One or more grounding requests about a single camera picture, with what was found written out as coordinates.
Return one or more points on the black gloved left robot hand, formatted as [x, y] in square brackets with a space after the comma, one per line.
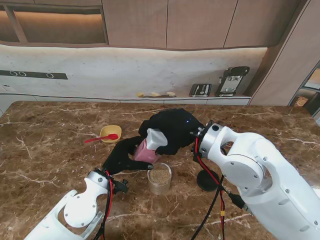
[120, 157]

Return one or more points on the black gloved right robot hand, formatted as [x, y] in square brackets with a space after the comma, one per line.
[177, 127]

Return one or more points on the pink container with white lid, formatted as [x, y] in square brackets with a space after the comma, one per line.
[145, 155]

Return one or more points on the white square container lid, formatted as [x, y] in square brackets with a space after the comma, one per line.
[155, 140]

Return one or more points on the red plastic measuring spoon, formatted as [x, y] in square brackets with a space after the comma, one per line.
[100, 138]

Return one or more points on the clear jar of grain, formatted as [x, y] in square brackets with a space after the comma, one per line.
[159, 177]

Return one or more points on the black round jar lid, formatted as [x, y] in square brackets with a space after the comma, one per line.
[205, 183]

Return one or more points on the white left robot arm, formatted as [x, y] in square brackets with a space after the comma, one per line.
[72, 212]

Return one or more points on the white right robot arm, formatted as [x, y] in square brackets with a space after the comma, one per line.
[262, 175]

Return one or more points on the yellow plastic bowl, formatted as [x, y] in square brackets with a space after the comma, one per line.
[110, 130]

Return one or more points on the yellow fruit piece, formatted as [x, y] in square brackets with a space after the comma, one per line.
[140, 94]
[171, 93]
[155, 94]

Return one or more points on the wooden cutting board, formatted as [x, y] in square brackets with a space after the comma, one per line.
[162, 95]

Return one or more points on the black silver toaster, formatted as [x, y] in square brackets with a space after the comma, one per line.
[200, 90]

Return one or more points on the black espresso machine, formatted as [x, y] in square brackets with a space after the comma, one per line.
[231, 80]

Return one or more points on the tall wooden cabinet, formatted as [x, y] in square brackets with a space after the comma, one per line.
[280, 62]

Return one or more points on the round wooden ornament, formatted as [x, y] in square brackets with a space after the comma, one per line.
[301, 101]

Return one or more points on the lit open shelf niche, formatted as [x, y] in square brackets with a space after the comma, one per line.
[50, 25]

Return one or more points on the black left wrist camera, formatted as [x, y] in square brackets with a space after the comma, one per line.
[122, 187]

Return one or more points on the wooden wall cabinets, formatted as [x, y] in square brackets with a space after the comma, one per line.
[175, 22]

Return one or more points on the black wall control panel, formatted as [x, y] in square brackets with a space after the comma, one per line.
[32, 75]

